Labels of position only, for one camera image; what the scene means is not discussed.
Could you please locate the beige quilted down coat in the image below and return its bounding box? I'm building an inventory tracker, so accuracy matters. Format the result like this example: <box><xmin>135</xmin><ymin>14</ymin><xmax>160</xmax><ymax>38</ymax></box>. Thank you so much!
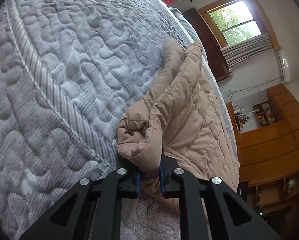
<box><xmin>116</xmin><ymin>38</ymin><xmax>239</xmax><ymax>213</ymax></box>

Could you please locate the wooden wardrobe desk unit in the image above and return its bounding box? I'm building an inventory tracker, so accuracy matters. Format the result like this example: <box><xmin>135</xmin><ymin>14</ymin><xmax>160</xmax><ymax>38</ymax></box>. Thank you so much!
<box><xmin>235</xmin><ymin>84</ymin><xmax>299</xmax><ymax>216</ymax></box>

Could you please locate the dark wooden headboard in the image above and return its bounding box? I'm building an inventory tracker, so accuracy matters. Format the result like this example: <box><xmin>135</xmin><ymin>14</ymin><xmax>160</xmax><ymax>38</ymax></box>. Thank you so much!
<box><xmin>183</xmin><ymin>8</ymin><xmax>232</xmax><ymax>82</ymax></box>

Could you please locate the grey floral quilted bedspread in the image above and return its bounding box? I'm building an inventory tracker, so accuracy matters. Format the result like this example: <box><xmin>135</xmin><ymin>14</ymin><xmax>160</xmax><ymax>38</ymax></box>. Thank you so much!
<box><xmin>0</xmin><ymin>0</ymin><xmax>239</xmax><ymax>240</ymax></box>

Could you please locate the striped rear curtain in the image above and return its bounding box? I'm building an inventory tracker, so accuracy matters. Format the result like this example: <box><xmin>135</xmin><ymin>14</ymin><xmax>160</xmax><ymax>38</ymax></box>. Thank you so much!
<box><xmin>221</xmin><ymin>33</ymin><xmax>274</xmax><ymax>68</ymax></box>

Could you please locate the grey blue pillow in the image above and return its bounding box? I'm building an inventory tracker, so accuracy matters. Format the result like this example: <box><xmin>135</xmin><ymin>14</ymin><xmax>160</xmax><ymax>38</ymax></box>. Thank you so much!
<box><xmin>169</xmin><ymin>7</ymin><xmax>203</xmax><ymax>45</ymax></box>

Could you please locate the wooden framed rear window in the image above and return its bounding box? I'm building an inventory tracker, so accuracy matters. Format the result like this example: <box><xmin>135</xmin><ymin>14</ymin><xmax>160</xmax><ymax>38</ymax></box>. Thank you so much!
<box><xmin>198</xmin><ymin>0</ymin><xmax>280</xmax><ymax>50</ymax></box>

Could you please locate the hanging wall cable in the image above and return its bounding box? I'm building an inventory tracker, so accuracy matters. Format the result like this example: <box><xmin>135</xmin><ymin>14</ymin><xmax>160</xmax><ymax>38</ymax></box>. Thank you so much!
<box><xmin>224</xmin><ymin>77</ymin><xmax>284</xmax><ymax>99</ymax></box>

